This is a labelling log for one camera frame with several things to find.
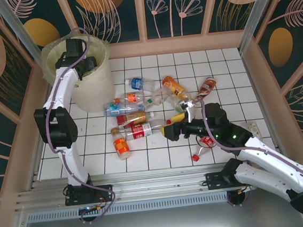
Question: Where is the grey slotted cable duct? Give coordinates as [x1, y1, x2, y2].
[25, 189, 254, 225]

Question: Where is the red label cola bottle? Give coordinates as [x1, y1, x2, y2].
[190, 135, 217, 162]

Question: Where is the orange yellow juice bottle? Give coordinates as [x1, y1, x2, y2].
[161, 73, 193, 102]

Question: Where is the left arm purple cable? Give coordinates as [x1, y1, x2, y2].
[37, 26, 119, 227]

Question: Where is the right aluminium corner post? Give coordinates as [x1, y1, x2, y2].
[233, 0, 282, 56]

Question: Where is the small blue label water bottle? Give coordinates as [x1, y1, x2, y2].
[124, 75, 156, 93]

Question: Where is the cream plastic bin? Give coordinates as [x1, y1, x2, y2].
[38, 31, 118, 118]

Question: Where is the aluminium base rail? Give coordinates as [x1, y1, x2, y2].
[12, 156, 291, 213]

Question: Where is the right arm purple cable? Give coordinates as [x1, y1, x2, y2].
[192, 90, 303, 211]

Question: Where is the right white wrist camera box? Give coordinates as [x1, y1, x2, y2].
[179, 98, 199, 123]

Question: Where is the brown milk tea bottle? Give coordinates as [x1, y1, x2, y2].
[193, 76, 219, 102]

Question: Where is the right black mount plate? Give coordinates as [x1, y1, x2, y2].
[205, 170, 231, 192]

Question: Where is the yellow connector with wires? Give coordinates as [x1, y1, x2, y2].
[237, 182, 257, 195]
[77, 195, 110, 215]

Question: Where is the left aluminium corner post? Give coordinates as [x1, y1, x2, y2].
[0, 0, 44, 67]

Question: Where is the aluminium corner post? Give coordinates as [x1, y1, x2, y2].
[233, 0, 282, 56]
[0, 0, 44, 67]

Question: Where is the white bottle green print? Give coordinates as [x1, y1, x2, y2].
[246, 120, 264, 140]

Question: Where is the right aluminium side rail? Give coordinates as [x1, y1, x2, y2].
[239, 49, 290, 168]

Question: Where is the left black mount plate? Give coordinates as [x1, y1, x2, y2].
[64, 183, 115, 207]

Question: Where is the large clear blue label bottle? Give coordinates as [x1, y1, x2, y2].
[102, 99, 147, 118]

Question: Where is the left yellow connector with wires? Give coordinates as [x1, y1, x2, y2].
[77, 195, 110, 215]

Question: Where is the orange NFC juice bottle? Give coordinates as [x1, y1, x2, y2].
[110, 126, 133, 162]

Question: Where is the aluminium side rail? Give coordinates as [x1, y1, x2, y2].
[17, 82, 64, 192]
[239, 49, 290, 168]

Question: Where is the black mount plate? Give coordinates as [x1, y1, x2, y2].
[64, 183, 115, 207]
[205, 170, 231, 192]

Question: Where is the left aluminium side rail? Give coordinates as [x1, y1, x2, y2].
[17, 82, 64, 192]

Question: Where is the clear bottle orange label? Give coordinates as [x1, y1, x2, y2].
[113, 89, 153, 106]

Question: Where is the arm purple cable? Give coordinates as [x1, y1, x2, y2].
[37, 26, 119, 227]
[192, 90, 303, 211]

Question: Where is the clear bottle green cap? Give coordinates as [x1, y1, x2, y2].
[141, 86, 174, 112]

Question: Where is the right yellow connector with wires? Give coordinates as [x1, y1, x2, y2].
[237, 182, 257, 195]

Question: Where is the red and gold tea bottle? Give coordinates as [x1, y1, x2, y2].
[115, 109, 156, 128]

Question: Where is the clear bottle red label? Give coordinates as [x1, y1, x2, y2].
[122, 118, 168, 142]

